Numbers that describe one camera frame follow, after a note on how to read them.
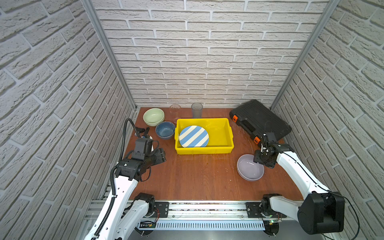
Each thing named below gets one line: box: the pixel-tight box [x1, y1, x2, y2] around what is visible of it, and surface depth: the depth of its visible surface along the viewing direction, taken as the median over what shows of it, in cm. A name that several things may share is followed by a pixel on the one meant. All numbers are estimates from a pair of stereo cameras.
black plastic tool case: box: [229, 99, 292, 147], surface depth 106 cm
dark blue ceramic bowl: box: [155, 121, 176, 140], surface depth 103 cm
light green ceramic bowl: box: [142, 107, 165, 127], surface depth 109 cm
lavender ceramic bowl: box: [236, 154, 265, 181], surface depth 85 cm
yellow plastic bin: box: [174, 118, 235, 155], surface depth 100 cm
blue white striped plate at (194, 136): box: [179, 125, 210, 148], surface depth 99 cm
